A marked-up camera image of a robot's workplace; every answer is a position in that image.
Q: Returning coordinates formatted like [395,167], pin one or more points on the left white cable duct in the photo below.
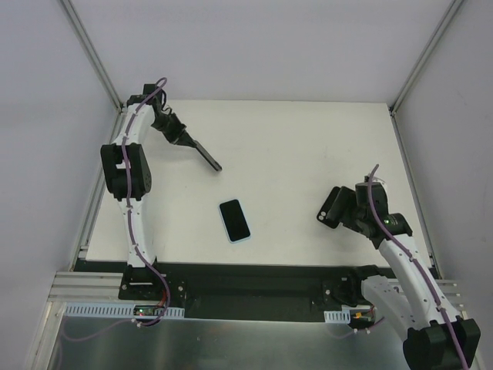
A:
[107,310]

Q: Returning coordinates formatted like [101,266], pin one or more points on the black phone case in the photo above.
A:
[322,215]

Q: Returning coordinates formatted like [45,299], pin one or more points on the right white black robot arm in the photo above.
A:
[434,334]

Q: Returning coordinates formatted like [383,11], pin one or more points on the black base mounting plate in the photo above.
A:
[249,292]

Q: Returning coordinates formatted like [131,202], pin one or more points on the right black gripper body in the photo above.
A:
[330,207]

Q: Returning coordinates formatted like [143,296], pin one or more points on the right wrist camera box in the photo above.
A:
[375,179]

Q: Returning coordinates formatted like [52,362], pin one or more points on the left aluminium frame post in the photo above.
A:
[75,21]

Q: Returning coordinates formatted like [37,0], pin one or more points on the white cable duct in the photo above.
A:
[342,317]
[107,310]

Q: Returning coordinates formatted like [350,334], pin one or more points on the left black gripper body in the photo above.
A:
[185,139]

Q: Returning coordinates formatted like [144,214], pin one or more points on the black phone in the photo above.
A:
[208,156]

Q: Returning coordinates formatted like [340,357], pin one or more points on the aluminium front rail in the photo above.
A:
[104,286]

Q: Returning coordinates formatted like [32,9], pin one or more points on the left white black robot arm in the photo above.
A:
[128,178]

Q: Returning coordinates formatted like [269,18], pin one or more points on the shiny metal front panel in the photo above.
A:
[105,343]

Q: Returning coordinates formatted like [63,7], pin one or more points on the right white cable duct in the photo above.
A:
[342,317]

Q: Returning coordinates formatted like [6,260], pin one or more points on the blue-cased smartphone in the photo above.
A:
[234,221]

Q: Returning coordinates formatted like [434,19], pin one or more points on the right aluminium frame post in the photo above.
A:
[441,28]

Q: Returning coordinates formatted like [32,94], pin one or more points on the aluminium frame post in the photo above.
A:
[441,28]
[75,21]

